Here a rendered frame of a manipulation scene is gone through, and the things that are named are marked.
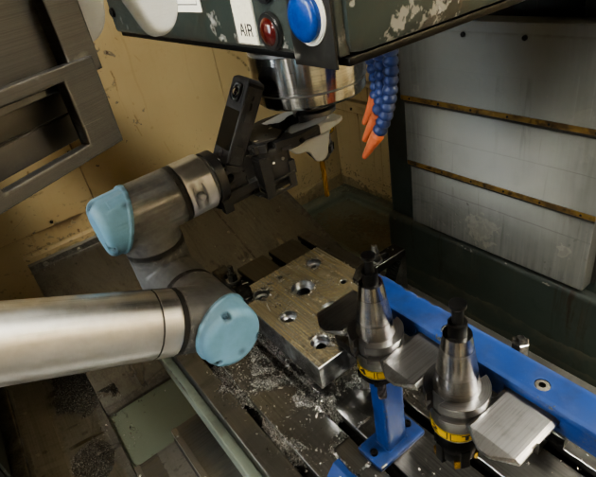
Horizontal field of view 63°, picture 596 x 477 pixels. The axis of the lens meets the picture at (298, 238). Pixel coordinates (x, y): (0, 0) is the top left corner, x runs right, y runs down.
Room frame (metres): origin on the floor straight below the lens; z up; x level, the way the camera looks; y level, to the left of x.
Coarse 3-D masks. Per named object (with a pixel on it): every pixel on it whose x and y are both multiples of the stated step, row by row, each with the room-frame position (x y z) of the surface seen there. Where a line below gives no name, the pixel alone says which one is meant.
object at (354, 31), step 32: (224, 0) 0.43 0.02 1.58; (256, 0) 0.39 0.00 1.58; (352, 0) 0.32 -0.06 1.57; (384, 0) 0.33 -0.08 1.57; (416, 0) 0.34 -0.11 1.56; (448, 0) 0.36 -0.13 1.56; (480, 0) 0.38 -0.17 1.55; (512, 0) 0.41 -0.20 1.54; (128, 32) 0.67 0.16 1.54; (192, 32) 0.50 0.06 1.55; (224, 32) 0.44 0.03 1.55; (288, 32) 0.36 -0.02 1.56; (352, 32) 0.32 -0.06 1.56; (384, 32) 0.33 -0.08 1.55; (416, 32) 0.35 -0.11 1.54; (352, 64) 0.32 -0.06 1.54
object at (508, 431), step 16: (496, 400) 0.29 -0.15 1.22; (512, 400) 0.28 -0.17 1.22; (528, 400) 0.28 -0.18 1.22; (480, 416) 0.27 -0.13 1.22; (496, 416) 0.27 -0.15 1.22; (512, 416) 0.27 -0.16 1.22; (528, 416) 0.26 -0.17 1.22; (544, 416) 0.26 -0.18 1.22; (480, 432) 0.26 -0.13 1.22; (496, 432) 0.26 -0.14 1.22; (512, 432) 0.25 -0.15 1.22; (528, 432) 0.25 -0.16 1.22; (544, 432) 0.25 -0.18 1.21; (480, 448) 0.25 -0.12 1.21; (496, 448) 0.24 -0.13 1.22; (512, 448) 0.24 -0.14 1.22; (528, 448) 0.24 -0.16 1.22; (512, 464) 0.23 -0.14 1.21
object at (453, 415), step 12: (432, 372) 0.33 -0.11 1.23; (432, 384) 0.31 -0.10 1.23; (432, 396) 0.31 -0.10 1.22; (480, 396) 0.29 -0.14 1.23; (444, 408) 0.28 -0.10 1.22; (456, 408) 0.28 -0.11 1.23; (468, 408) 0.28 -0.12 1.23; (480, 408) 0.28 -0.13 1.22; (444, 420) 0.28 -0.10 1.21; (456, 420) 0.28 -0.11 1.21; (468, 420) 0.28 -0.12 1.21
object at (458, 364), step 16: (448, 336) 0.30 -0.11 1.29; (448, 352) 0.30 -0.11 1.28; (464, 352) 0.29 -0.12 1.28; (448, 368) 0.30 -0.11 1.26; (464, 368) 0.29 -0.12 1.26; (448, 384) 0.29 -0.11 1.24; (464, 384) 0.29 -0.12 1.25; (480, 384) 0.29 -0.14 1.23; (448, 400) 0.29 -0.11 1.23; (464, 400) 0.28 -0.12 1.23
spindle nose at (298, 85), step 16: (256, 64) 0.65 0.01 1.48; (272, 64) 0.63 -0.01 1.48; (288, 64) 0.62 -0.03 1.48; (272, 80) 0.63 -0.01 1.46; (288, 80) 0.62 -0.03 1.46; (304, 80) 0.62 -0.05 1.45; (320, 80) 0.62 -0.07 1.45; (336, 80) 0.62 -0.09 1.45; (352, 80) 0.63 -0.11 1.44; (272, 96) 0.64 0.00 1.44; (288, 96) 0.62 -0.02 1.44; (304, 96) 0.62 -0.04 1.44; (320, 96) 0.62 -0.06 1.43; (336, 96) 0.62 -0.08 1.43; (352, 96) 0.63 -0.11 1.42
